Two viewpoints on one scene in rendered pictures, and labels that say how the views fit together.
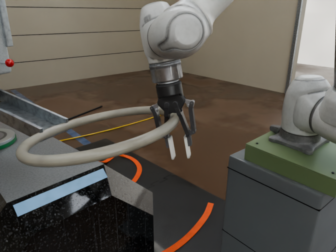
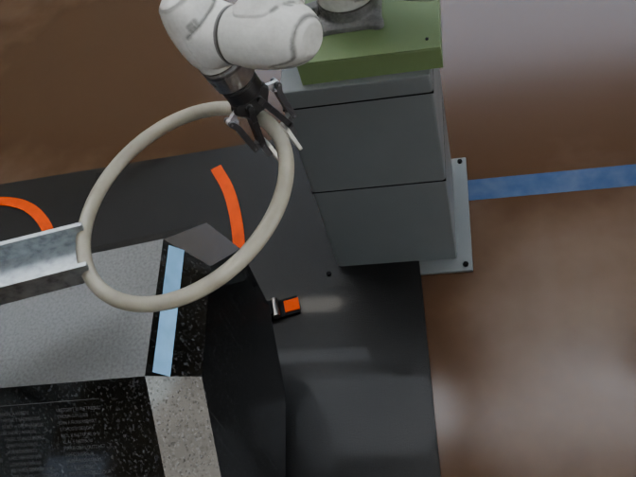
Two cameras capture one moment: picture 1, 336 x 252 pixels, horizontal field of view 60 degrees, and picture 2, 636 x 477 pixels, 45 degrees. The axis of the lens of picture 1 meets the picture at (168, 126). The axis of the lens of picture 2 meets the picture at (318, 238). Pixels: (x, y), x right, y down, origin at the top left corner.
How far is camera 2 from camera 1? 93 cm
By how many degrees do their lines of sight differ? 38
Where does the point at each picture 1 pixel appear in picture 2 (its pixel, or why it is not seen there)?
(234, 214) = (323, 163)
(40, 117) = (21, 256)
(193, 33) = (317, 35)
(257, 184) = (341, 108)
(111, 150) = (279, 210)
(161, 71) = (237, 76)
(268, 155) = (339, 62)
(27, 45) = not seen: outside the picture
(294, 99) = not seen: outside the picture
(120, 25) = not seen: outside the picture
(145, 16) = (188, 24)
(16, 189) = (121, 358)
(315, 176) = (412, 55)
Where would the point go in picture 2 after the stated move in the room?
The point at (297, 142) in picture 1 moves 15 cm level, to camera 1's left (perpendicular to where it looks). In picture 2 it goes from (358, 18) to (318, 53)
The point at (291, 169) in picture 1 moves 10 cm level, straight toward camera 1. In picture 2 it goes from (378, 63) to (394, 86)
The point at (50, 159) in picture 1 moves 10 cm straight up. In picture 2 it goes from (226, 273) to (207, 238)
